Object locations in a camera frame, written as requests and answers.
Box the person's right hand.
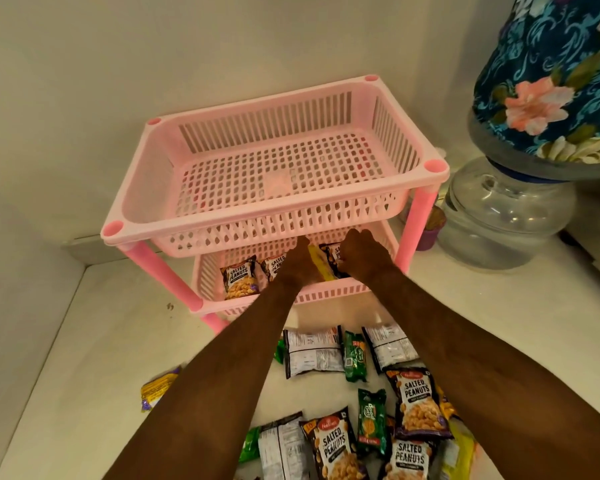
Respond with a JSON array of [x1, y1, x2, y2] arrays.
[[338, 228, 397, 285]]

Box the yellow-green snack packet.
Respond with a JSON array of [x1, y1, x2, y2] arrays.
[[439, 419, 479, 480]]

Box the yellow and purple snack packet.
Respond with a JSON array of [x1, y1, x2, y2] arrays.
[[140, 367, 182, 413]]

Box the small purple pot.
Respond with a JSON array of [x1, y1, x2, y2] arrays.
[[414, 206, 447, 252]]

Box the floral cloth bottle cover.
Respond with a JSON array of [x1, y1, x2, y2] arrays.
[[467, 0, 600, 182]]

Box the person's left hand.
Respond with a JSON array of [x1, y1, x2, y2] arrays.
[[278, 236, 324, 292]]

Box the pile of peanut packets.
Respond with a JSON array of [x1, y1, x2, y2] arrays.
[[256, 322, 453, 480]]

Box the orange snack packet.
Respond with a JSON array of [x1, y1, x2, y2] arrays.
[[435, 387, 457, 421]]

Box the person's left forearm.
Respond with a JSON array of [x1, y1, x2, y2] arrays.
[[102, 281, 306, 480]]

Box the black peanut snack packet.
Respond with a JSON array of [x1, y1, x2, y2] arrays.
[[220, 256, 262, 301], [260, 253, 287, 281], [320, 243, 352, 278]]

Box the person's right forearm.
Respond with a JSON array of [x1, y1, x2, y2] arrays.
[[362, 267, 600, 480]]

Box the pink plastic two-tier rack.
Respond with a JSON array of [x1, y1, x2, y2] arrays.
[[100, 74, 450, 335]]

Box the clear water dispenser base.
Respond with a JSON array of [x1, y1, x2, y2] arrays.
[[436, 157, 579, 271]]

